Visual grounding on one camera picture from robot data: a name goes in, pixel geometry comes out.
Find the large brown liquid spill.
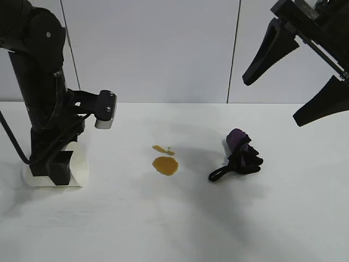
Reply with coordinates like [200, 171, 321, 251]
[152, 156, 180, 176]

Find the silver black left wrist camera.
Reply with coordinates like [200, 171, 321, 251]
[94, 89, 118, 129]

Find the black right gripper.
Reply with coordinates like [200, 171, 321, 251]
[242, 0, 349, 127]

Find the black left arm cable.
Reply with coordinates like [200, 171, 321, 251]
[0, 110, 32, 165]

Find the black ribbed wrist cable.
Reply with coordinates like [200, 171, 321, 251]
[46, 71, 91, 129]

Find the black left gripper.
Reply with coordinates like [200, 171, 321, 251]
[28, 114, 86, 188]

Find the small brown liquid spill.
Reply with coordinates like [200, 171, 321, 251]
[152, 145, 176, 156]

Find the white paper cup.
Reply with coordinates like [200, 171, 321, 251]
[22, 141, 89, 189]

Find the purple and black cloth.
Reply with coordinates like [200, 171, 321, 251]
[208, 129, 264, 183]

